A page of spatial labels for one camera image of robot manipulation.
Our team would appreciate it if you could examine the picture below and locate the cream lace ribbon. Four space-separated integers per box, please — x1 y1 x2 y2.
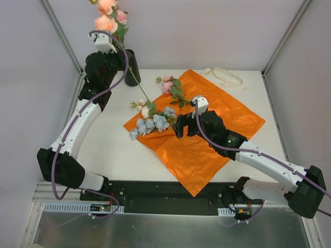
199 67 248 91

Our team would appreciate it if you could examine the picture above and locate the white cable duct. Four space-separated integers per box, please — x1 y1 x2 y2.
44 203 124 214
217 208 236 217

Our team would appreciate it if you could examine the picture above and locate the left white cable duct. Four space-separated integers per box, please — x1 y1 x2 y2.
44 203 124 214

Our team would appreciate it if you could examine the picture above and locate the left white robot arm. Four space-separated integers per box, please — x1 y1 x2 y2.
37 30 129 201

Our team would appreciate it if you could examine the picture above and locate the right white cable duct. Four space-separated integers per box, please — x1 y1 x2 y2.
217 208 236 217

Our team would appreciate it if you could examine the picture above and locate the small pink rose stem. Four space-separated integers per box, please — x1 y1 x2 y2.
156 75 190 109

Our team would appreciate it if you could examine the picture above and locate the aluminium frame post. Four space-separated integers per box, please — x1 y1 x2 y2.
260 0 312 77
40 0 85 75

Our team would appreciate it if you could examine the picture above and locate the black conical vase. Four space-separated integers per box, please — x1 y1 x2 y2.
125 49 141 87

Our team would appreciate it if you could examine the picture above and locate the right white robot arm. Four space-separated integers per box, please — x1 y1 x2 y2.
173 96 330 219

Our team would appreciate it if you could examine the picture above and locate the white and pink flower stem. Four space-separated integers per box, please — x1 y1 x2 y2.
130 99 157 119

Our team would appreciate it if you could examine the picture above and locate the pink and blue flower bouquet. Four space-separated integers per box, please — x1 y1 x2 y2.
129 106 177 140

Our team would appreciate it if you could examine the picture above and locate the right aluminium frame post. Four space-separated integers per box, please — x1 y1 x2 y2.
260 0 312 77

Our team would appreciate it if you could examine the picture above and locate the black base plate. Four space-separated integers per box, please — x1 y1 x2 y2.
79 179 264 214

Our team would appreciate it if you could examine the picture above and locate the front aluminium rail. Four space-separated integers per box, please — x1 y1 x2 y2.
33 180 313 208

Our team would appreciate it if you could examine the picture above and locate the left aluminium frame post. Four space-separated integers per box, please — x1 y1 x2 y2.
40 0 85 75

